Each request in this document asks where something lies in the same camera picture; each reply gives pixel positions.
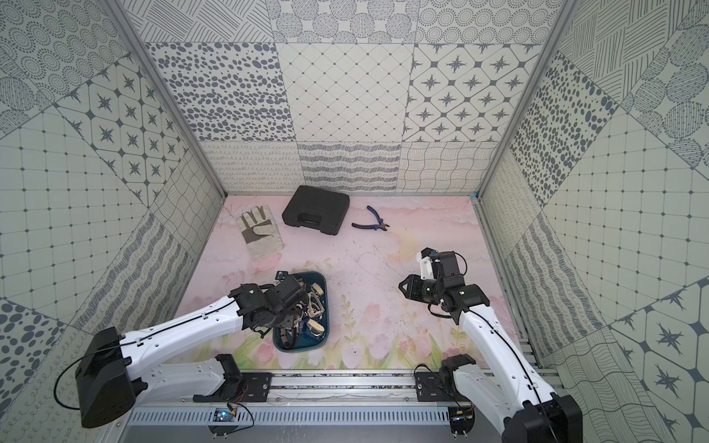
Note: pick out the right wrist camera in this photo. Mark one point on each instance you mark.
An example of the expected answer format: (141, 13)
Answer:
(429, 261)

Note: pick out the beige strap gold watch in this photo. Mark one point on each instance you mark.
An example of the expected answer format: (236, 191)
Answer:
(315, 305)

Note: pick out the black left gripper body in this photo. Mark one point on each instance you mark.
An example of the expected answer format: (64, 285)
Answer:
(296, 299)

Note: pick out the grey work glove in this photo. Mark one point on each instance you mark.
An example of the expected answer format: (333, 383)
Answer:
(260, 232)

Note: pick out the aluminium mounting rail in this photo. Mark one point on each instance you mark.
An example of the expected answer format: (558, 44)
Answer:
(360, 385)

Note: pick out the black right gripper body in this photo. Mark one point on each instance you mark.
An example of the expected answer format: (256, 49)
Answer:
(425, 291)

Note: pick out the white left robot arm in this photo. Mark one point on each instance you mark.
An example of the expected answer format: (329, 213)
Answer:
(121, 370)

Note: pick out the black plastic tool case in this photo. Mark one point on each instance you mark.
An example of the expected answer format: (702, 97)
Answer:
(316, 208)

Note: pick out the teal storage tray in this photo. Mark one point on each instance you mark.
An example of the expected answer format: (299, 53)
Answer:
(296, 338)

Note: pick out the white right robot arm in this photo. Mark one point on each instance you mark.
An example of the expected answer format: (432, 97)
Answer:
(519, 403)

